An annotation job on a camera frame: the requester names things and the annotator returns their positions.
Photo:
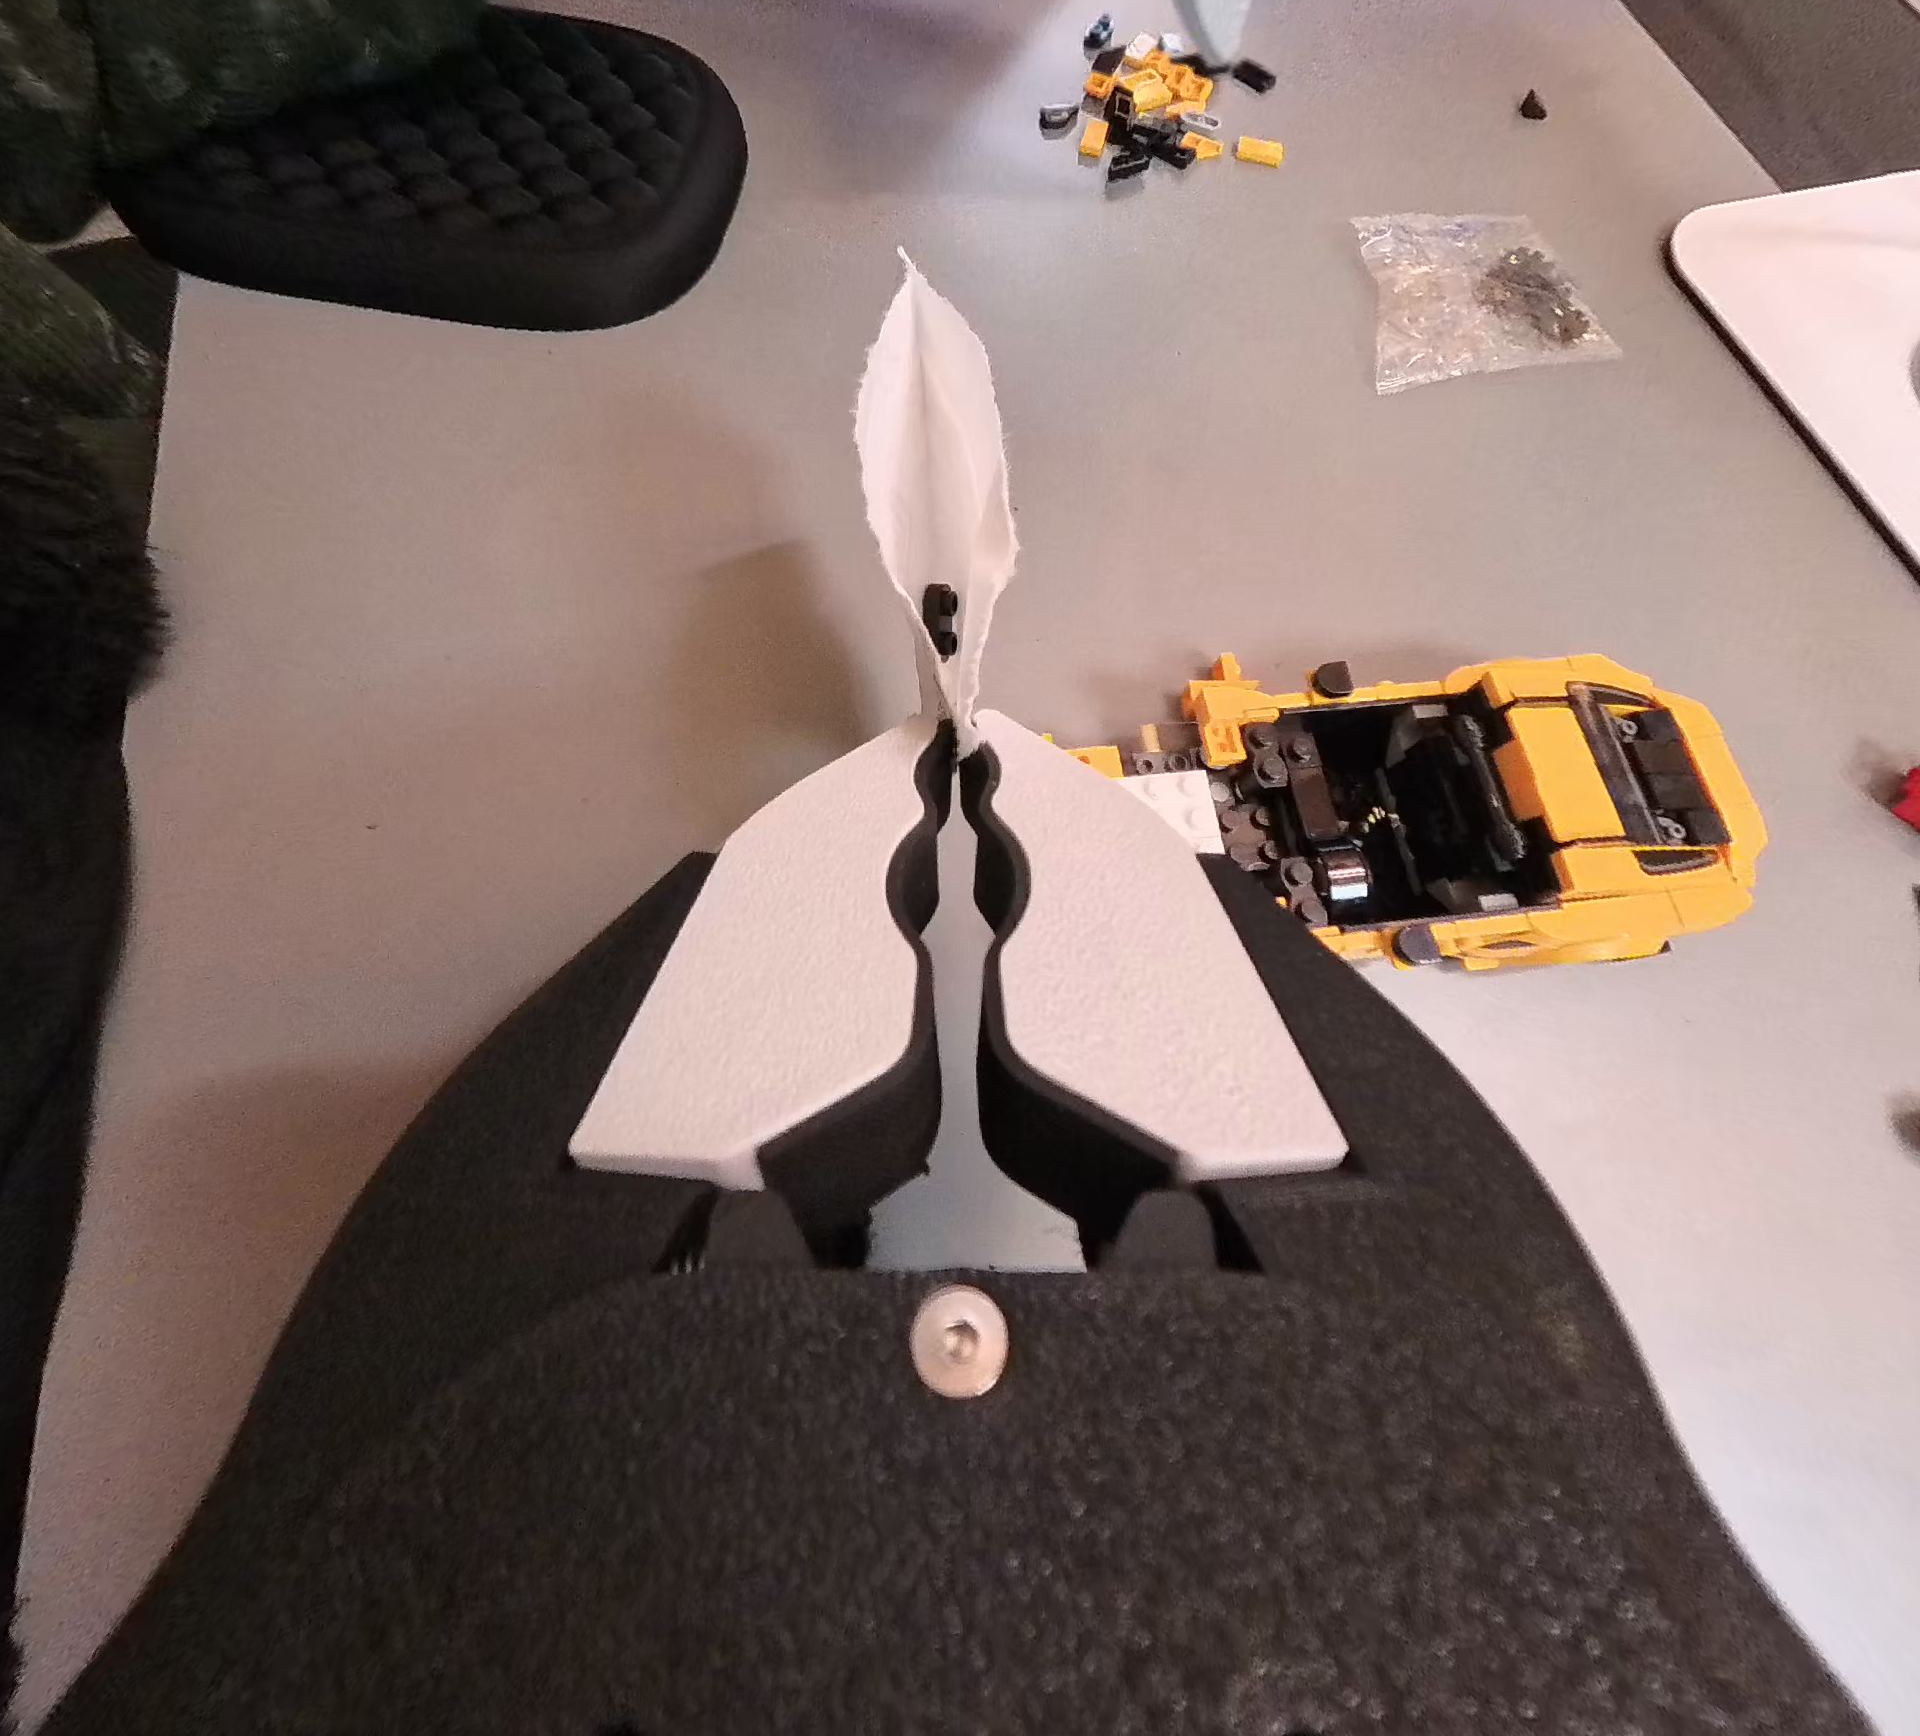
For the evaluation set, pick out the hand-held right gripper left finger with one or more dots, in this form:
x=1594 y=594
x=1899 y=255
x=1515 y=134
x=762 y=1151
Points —
x=765 y=1000

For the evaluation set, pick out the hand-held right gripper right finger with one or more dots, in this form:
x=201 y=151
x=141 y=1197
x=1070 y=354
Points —
x=1155 y=1000

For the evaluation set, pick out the pile of small lego pieces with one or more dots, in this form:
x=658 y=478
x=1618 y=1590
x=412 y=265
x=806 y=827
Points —
x=1148 y=94

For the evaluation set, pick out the yellow lego car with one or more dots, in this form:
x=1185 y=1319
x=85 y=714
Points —
x=1620 y=777

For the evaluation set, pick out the white paper bag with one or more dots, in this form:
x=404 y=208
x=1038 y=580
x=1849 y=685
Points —
x=939 y=446

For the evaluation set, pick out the red lego minifigure piece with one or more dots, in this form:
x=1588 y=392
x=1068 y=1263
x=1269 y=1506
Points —
x=1904 y=798

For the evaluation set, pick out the clear plastic bag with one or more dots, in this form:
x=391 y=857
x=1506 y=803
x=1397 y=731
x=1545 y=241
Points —
x=1440 y=297

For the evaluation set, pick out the white book stand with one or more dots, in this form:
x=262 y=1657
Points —
x=1831 y=327

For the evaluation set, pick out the black mesh chair armrest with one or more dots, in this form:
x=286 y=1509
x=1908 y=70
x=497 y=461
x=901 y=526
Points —
x=451 y=176

